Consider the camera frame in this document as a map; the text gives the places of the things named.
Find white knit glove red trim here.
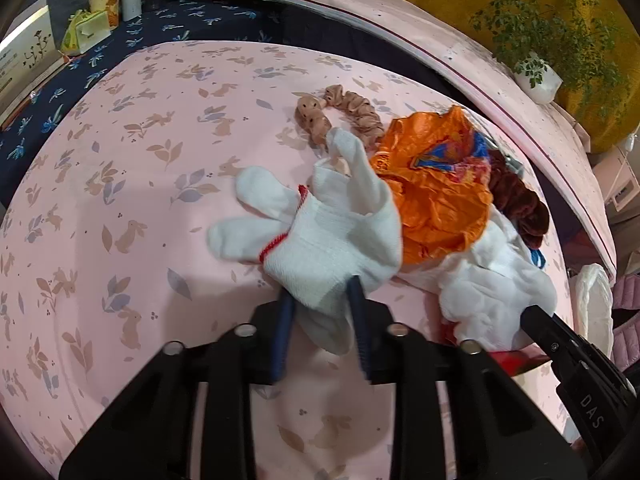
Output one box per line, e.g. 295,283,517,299
207,127,405,356

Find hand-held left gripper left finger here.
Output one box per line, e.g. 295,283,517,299
59,290,298,480

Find small cream carton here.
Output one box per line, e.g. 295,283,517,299
89,0,121,28

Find green leafy plant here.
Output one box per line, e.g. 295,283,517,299
467,0,626,91

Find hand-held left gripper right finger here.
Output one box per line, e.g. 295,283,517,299
347,276,587,480

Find pink bunny print blanket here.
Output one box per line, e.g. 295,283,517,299
0,40,576,480

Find pink pillow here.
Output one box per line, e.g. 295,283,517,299
182,0,618,281

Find orange plastic bag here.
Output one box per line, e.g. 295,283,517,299
370,105,493,266

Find peach dotted scrunchie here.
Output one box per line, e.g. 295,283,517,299
296,86,386,153

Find white card with plant drawing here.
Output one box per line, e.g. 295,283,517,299
0,5,57,108

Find green tissue pack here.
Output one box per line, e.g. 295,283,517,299
60,8,112,56

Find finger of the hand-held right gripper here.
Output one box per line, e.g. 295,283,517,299
520,304,626,391

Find white plastic bag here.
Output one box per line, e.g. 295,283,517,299
570,262,615,356

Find pink down jacket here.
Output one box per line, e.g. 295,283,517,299
612,272,640,361

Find dark red velvet scrunchie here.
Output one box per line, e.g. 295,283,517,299
482,150,551,251

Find white plant pot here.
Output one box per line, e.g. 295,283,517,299
514,55,563,105

